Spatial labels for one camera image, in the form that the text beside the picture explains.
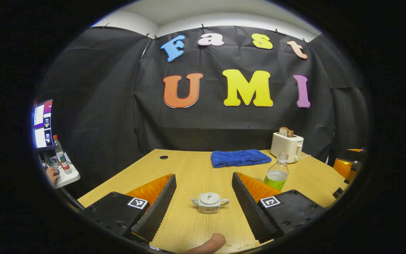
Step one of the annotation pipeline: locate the blue towel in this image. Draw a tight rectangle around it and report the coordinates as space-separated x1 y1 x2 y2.
210 149 272 168

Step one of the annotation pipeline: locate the white toaster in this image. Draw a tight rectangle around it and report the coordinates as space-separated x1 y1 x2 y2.
270 132 304 163

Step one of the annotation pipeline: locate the white side table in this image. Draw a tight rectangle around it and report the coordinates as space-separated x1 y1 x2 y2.
46 153 81 189

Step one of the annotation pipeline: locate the red cap plastic bottle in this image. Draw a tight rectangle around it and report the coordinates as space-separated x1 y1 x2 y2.
53 135 72 175

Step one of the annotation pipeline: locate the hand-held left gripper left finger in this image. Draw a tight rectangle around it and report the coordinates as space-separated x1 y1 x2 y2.
80 173 177 246

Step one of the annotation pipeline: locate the white teacup lid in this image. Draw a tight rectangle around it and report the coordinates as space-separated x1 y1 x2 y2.
198 192 221 207

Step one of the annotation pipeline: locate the green label water bottle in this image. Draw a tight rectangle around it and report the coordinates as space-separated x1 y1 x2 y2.
264 152 290 191

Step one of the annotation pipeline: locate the computer monitor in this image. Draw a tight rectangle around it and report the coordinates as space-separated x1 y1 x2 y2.
32 99 54 150

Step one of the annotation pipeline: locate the white ceramic teacup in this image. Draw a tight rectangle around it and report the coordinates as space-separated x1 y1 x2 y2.
190 197 230 214

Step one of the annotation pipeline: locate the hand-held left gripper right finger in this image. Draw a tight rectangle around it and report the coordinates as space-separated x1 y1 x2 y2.
231 172 328 244

